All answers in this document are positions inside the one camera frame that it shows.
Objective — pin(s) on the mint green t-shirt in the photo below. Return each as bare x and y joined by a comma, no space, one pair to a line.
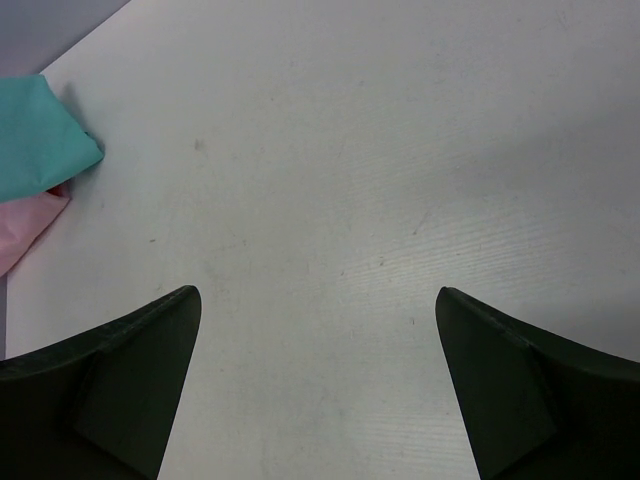
42,144

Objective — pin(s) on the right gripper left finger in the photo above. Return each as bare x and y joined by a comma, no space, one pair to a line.
100,404

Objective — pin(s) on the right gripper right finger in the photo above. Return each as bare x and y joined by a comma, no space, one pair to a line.
536,405

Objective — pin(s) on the folded pink t-shirt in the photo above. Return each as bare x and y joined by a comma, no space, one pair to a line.
24,220

